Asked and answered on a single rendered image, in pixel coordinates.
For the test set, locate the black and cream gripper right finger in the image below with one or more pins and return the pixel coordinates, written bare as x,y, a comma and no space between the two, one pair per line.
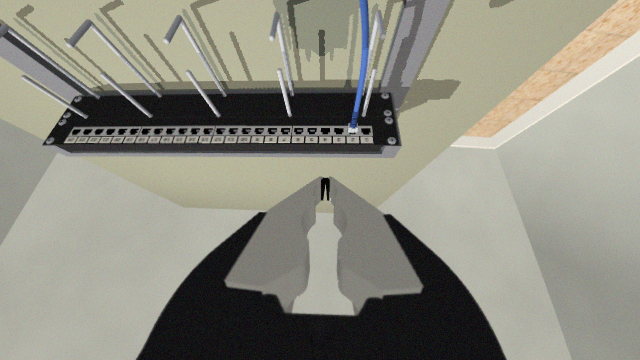
377,256

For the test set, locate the blue network cable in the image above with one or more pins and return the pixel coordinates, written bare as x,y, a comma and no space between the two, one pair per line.
364,56

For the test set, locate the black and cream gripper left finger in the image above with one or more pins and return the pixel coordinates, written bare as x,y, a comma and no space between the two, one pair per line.
267,255

